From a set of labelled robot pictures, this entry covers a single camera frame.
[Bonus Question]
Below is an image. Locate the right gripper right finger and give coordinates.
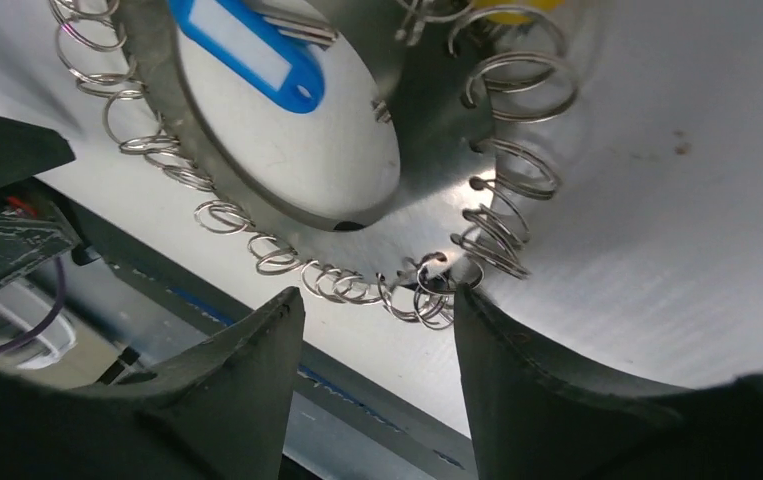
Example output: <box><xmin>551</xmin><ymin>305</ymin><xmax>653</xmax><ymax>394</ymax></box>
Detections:
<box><xmin>454</xmin><ymin>286</ymin><xmax>763</xmax><ymax>479</ymax></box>

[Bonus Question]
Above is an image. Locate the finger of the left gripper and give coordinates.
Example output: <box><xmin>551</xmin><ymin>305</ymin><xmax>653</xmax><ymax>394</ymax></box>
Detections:
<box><xmin>0</xmin><ymin>117</ymin><xmax>80</xmax><ymax>290</ymax></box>

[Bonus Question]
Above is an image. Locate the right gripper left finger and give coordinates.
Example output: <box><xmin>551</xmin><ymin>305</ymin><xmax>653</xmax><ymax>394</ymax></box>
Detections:
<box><xmin>0</xmin><ymin>287</ymin><xmax>305</xmax><ymax>479</ymax></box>

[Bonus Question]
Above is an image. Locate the metal disc with keyrings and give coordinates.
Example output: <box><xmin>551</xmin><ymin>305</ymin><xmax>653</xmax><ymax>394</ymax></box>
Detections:
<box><xmin>49</xmin><ymin>1</ymin><xmax>582</xmax><ymax>330</ymax></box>

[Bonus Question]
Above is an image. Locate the blue key tag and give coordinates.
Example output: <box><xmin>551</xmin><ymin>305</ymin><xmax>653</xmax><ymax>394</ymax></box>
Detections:
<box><xmin>168</xmin><ymin>0</ymin><xmax>325</xmax><ymax>114</ymax></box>

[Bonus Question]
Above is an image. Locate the plain silver key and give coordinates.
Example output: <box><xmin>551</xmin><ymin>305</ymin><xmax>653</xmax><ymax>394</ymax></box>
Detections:
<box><xmin>246</xmin><ymin>1</ymin><xmax>339</xmax><ymax>50</ymax></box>

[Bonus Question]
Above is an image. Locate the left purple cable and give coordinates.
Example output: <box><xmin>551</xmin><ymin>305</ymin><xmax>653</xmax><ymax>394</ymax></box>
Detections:
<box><xmin>0</xmin><ymin>254</ymin><xmax>68</xmax><ymax>364</ymax></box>

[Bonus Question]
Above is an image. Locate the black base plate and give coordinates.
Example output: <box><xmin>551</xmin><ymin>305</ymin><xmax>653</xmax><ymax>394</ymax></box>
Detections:
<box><xmin>61</xmin><ymin>199</ymin><xmax>477</xmax><ymax>479</ymax></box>

